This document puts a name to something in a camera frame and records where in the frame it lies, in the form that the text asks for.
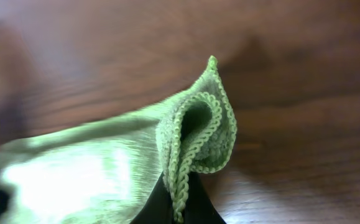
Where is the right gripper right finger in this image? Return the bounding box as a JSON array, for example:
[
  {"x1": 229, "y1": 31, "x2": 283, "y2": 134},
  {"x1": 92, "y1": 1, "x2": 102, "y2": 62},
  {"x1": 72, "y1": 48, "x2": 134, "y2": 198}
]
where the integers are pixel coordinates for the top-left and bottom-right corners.
[{"x1": 184, "y1": 172, "x2": 226, "y2": 224}]

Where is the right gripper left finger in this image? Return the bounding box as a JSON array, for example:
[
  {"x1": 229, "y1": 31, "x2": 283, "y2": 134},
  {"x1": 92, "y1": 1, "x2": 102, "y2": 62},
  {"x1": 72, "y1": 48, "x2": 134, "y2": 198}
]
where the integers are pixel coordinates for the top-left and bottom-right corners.
[{"x1": 131, "y1": 174, "x2": 173, "y2": 224}]

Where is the light green microfiber cloth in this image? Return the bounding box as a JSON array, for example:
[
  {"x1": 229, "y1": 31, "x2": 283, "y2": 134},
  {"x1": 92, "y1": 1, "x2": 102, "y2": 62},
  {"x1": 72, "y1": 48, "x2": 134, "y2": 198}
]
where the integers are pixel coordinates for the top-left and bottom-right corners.
[{"x1": 0, "y1": 57, "x2": 237, "y2": 224}]

